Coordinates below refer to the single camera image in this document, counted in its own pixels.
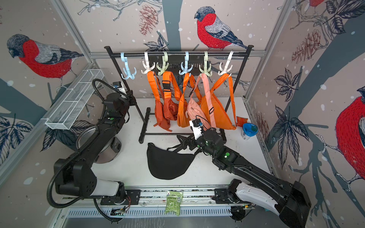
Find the rust orange backpack bag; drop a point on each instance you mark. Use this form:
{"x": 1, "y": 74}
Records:
{"x": 154, "y": 82}

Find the light blue hook left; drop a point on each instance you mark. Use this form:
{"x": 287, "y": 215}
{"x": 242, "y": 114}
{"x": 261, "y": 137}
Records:
{"x": 127, "y": 72}

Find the pink waist bag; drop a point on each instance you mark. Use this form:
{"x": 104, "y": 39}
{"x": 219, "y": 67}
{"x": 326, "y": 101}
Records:
{"x": 203, "y": 118}

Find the light blue hook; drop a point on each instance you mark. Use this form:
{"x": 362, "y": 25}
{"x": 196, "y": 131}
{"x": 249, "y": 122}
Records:
{"x": 185, "y": 66}
{"x": 127, "y": 72}

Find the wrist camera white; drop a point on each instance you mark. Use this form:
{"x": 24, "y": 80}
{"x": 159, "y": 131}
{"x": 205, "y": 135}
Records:
{"x": 197, "y": 128}
{"x": 119, "y": 86}

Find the white wire mesh basket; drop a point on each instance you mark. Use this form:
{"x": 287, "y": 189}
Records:
{"x": 76, "y": 98}

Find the blue lid white bottle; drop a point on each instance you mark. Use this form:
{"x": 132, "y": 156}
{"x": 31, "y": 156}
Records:
{"x": 249, "y": 130}

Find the red snack packet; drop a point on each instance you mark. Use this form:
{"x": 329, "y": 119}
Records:
{"x": 240, "y": 121}

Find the light green hook left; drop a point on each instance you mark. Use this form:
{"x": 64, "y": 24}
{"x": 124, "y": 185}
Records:
{"x": 164, "y": 66}

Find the white hook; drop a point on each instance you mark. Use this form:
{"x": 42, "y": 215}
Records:
{"x": 227, "y": 68}
{"x": 146, "y": 64}

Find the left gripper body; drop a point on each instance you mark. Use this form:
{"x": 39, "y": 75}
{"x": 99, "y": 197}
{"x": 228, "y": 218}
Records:
{"x": 130, "y": 100}

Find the light green hook right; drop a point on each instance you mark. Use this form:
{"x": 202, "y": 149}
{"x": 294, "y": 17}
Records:
{"x": 206, "y": 67}

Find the orange crossbody bag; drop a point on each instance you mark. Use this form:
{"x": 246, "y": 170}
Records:
{"x": 184, "y": 105}

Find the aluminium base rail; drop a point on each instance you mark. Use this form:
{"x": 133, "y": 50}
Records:
{"x": 163, "y": 201}

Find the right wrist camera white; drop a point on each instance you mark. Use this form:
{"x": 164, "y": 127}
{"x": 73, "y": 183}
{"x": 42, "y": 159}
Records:
{"x": 197, "y": 128}

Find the white hook right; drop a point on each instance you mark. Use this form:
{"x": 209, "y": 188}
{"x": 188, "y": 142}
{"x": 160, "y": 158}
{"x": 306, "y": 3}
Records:
{"x": 227, "y": 68}

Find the green snack packet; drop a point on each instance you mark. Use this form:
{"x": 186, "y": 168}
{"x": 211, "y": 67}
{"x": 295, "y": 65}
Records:
{"x": 173, "y": 203}

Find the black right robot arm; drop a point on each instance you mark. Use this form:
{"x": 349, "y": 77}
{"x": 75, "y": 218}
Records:
{"x": 290, "y": 201}

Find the orange sling bag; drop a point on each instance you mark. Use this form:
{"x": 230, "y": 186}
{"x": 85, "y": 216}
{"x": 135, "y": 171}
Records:
{"x": 222, "y": 120}

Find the black waist bag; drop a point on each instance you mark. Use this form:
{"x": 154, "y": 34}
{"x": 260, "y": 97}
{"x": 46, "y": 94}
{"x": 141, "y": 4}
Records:
{"x": 168, "y": 165}

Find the light green hook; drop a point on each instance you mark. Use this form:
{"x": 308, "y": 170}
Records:
{"x": 164, "y": 66}
{"x": 206, "y": 67}

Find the light blue hook right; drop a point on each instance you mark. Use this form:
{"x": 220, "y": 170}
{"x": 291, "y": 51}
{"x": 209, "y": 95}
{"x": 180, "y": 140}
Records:
{"x": 185, "y": 66}

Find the white hook left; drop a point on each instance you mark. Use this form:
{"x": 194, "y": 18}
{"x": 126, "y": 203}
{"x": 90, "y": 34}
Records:
{"x": 146, "y": 64}

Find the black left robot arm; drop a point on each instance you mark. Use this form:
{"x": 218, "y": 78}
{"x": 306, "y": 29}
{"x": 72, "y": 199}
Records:
{"x": 73, "y": 178}

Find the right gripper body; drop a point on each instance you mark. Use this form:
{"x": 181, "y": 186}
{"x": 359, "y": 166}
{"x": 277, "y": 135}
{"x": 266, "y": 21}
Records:
{"x": 201, "y": 143}

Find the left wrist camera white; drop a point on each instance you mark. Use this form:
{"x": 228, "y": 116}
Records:
{"x": 119, "y": 86}

